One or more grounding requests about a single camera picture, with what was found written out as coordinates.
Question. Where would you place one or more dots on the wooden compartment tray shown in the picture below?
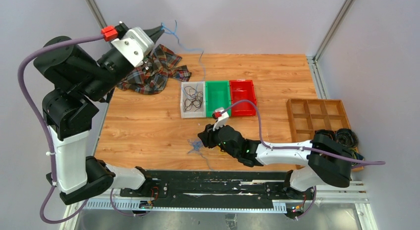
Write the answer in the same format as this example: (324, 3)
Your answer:
(308, 117)

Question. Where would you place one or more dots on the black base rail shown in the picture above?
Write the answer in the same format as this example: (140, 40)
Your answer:
(223, 192)

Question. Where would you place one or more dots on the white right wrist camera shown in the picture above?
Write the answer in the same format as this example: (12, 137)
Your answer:
(221, 117)

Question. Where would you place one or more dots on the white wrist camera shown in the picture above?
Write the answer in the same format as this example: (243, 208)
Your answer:
(221, 117)
(135, 45)

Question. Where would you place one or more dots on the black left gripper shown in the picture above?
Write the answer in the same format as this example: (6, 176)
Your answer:
(154, 33)

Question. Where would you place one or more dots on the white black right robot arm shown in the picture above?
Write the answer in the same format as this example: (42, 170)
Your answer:
(322, 160)

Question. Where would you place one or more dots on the red plastic bin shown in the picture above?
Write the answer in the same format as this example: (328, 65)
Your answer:
(242, 90)

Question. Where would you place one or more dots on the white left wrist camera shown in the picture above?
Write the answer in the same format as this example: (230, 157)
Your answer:
(135, 45)

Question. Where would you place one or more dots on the plaid flannel cloth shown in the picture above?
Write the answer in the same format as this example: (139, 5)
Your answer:
(152, 78)

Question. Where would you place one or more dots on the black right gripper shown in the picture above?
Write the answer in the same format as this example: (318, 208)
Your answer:
(207, 136)

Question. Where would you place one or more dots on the green plastic bin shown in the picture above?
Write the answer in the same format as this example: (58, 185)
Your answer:
(217, 96)

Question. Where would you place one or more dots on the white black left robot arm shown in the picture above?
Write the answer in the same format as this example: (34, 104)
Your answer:
(68, 110)

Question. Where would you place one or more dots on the white plastic bin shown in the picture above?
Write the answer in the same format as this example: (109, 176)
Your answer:
(193, 100)

